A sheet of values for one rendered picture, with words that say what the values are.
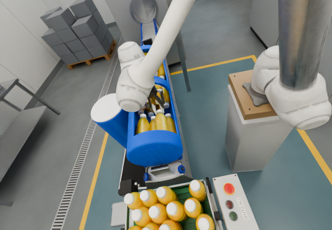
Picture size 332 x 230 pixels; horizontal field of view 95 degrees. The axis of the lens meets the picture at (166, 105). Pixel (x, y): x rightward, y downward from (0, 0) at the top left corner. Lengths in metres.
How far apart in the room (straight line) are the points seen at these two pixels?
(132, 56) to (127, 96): 0.18
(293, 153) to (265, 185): 0.46
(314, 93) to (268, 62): 0.23
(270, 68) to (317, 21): 0.36
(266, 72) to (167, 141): 0.54
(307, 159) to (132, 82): 1.91
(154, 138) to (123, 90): 0.29
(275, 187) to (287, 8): 1.65
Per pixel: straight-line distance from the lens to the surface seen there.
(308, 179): 2.04
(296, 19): 0.50
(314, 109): 0.73
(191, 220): 0.92
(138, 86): 0.50
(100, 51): 4.21
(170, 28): 0.49
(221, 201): 0.72
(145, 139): 0.70
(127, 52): 0.61
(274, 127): 1.11
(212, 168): 1.88
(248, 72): 1.15
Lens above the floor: 1.81
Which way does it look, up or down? 48 degrees down
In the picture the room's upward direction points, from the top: 23 degrees counter-clockwise
